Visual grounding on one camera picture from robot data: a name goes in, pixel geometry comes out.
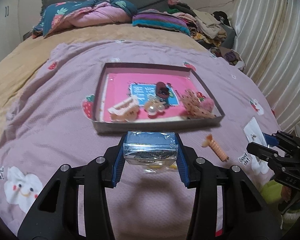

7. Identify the small blue box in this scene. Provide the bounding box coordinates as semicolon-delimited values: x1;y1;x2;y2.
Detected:
123;131;179;166

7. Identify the beige mesh bow scrunchie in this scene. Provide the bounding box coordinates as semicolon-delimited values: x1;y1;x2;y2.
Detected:
180;89;216;119

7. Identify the brown cardboard tray box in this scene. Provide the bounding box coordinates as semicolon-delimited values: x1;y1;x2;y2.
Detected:
92;63;225;134

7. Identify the striped purple teal pillow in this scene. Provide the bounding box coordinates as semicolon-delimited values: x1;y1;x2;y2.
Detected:
132;9;191;36

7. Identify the white wardrobe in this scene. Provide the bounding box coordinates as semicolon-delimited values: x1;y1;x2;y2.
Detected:
0;0;21;61

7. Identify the orange spiral hair tie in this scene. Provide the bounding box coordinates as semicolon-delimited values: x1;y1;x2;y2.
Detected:
201;134;229;162

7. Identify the pile of folded clothes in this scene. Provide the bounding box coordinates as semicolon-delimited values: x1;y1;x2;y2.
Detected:
167;0;236;49

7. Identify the white striped curtain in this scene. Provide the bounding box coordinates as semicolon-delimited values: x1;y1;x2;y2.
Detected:
231;0;300;132

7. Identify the bag of clothes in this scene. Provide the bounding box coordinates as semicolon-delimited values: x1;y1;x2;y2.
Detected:
210;47;245;71

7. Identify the white stud earrings card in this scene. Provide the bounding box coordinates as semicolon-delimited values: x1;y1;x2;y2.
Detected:
243;117;268;146

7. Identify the red cherry earrings card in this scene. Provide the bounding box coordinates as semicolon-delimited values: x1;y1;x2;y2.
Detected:
196;92;206;102

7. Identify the floral navy pink quilt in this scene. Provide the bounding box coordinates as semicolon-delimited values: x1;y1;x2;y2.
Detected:
32;0;138;38

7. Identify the person left hand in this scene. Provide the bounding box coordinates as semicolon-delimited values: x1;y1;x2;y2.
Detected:
278;186;300;215

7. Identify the pink book in tray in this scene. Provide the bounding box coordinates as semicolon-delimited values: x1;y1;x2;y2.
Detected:
101;73;198;122

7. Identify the tan bed sheet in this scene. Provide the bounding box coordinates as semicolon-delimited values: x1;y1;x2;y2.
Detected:
0;22;208;148

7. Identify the cream hair claw clip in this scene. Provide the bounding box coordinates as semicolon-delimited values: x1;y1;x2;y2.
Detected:
108;95;140;122

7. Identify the maroon hair claw clip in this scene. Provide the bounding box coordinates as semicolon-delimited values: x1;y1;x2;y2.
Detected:
155;82;170;100

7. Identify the lilac cartoon blanket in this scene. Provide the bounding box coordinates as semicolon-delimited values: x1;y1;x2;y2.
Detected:
0;41;280;235

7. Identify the yellow hoop earrings bag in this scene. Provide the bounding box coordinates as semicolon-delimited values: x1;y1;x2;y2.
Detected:
143;163;178;173

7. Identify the pink pompom hair clip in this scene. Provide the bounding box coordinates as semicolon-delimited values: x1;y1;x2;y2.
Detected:
199;98;215;112

